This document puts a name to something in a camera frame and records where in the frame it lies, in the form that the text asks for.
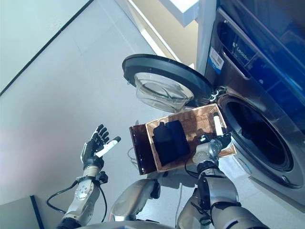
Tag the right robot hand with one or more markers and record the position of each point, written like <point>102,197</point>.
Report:
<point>222,140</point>

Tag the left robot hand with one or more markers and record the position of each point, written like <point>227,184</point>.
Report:
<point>91,152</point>

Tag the black garment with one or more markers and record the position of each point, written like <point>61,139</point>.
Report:
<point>250,133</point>
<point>163,148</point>

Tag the blue garment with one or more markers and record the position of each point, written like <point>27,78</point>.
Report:
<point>178,140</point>

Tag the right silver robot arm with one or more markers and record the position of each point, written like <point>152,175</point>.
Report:
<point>221,188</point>

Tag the dark grey washing machine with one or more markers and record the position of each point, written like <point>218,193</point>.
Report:
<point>238,90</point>

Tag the wicker laundry basket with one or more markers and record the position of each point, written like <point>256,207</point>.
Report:
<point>202,119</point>

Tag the dark brown glossy stool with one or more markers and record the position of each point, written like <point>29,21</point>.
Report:
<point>143,152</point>

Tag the left silver robot leg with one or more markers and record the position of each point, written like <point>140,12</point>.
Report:
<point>133,198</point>

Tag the round glass washer door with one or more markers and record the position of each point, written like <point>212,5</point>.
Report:
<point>181,71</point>

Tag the blue washer sticker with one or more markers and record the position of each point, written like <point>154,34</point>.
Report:
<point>216,59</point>

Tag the grey robot torso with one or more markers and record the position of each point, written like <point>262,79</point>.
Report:
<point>128,225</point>

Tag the white counter cabinet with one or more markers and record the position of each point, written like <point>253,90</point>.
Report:
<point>162,28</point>

